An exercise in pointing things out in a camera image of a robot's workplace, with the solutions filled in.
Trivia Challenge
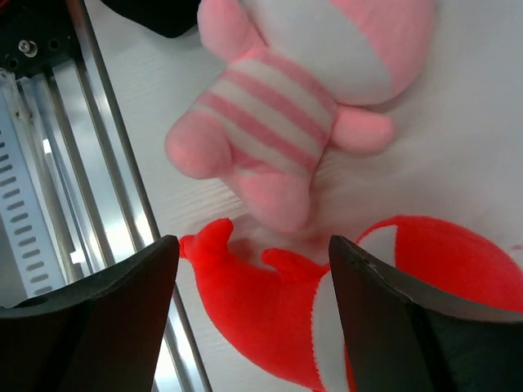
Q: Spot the red shark plush mouth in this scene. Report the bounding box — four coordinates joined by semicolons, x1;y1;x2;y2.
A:
180;216;522;391

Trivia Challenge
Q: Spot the slotted grey cable duct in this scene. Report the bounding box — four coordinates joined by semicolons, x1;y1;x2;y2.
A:
1;70;65;308

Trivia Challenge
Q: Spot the pink striped plush table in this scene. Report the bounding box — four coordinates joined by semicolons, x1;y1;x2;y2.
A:
165;0;436;232

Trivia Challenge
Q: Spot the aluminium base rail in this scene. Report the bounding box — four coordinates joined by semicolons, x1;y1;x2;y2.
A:
16;0;213;392

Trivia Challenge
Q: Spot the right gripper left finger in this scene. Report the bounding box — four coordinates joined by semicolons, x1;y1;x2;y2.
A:
1;235;179;391

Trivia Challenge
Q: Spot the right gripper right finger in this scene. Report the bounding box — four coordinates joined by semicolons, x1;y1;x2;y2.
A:
329;235;522;391

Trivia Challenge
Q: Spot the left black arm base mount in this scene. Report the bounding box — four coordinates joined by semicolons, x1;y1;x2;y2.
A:
1;0;81;79

